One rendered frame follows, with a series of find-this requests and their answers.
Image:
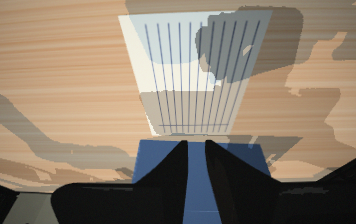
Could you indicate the white sheet of paper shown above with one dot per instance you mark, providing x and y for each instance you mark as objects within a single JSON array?
[{"x": 192, "y": 68}]

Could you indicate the blue plastic crate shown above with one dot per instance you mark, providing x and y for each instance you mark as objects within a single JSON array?
[{"x": 200, "y": 205}]

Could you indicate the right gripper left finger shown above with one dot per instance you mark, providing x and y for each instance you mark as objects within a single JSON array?
[{"x": 148, "y": 201}]

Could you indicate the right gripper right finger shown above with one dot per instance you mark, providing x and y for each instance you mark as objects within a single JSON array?
[{"x": 245, "y": 195}]

